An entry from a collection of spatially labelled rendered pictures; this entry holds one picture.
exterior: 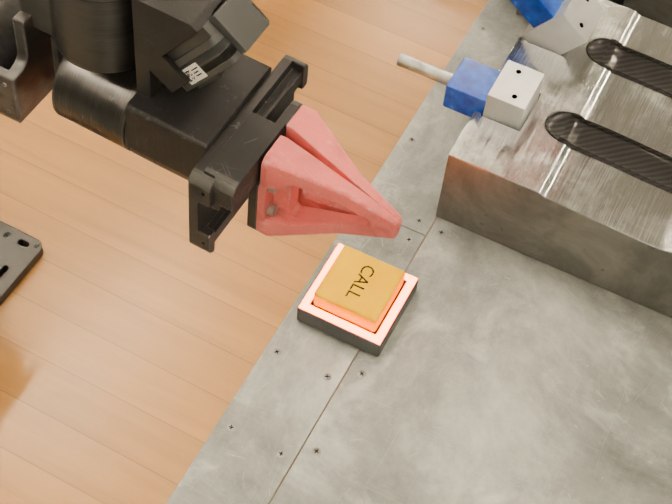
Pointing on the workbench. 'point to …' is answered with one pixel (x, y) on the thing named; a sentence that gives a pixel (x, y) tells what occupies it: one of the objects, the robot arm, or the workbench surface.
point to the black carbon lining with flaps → (557, 126)
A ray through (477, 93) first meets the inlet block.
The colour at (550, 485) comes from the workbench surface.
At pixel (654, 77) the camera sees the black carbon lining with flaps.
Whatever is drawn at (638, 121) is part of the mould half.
